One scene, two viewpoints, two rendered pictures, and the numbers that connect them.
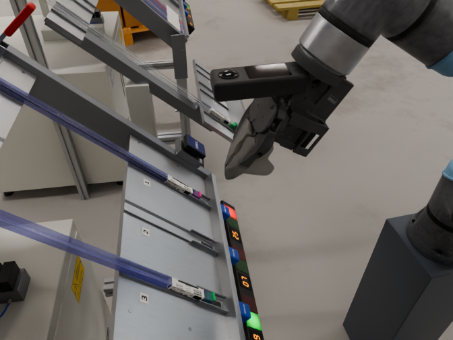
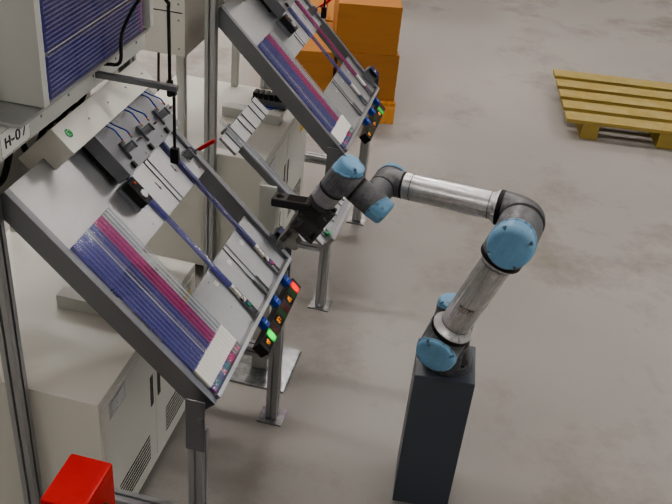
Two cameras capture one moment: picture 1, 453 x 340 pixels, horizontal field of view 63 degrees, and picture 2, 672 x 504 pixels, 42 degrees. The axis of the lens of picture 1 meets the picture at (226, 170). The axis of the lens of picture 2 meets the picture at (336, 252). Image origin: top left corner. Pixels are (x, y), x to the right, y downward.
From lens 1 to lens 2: 1.98 m
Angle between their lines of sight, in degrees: 16
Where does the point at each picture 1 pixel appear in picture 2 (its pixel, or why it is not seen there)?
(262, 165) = (292, 243)
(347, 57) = (324, 201)
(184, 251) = (246, 281)
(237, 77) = (282, 198)
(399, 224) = not seen: hidden behind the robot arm
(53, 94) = (209, 181)
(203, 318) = (240, 309)
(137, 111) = (264, 204)
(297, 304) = (364, 433)
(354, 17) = (326, 187)
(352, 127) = (555, 303)
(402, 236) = not seen: hidden behind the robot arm
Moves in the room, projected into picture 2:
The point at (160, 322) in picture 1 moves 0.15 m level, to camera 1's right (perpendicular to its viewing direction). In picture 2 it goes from (219, 295) to (268, 310)
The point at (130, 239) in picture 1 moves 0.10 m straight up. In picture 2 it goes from (220, 260) to (220, 231)
